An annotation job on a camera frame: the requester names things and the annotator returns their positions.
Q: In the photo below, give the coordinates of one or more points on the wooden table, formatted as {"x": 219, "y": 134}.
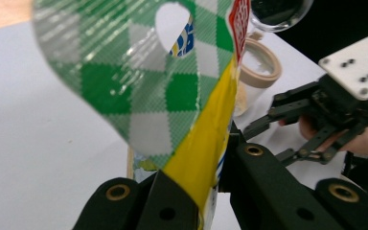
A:
{"x": 0, "y": 12}

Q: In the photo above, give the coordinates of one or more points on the green yellow spout pouch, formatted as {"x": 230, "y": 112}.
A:
{"x": 108, "y": 89}

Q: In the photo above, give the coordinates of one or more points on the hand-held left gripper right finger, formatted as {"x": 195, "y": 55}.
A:
{"x": 268, "y": 191}

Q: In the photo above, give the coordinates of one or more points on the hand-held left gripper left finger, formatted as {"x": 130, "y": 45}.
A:
{"x": 169, "y": 207}

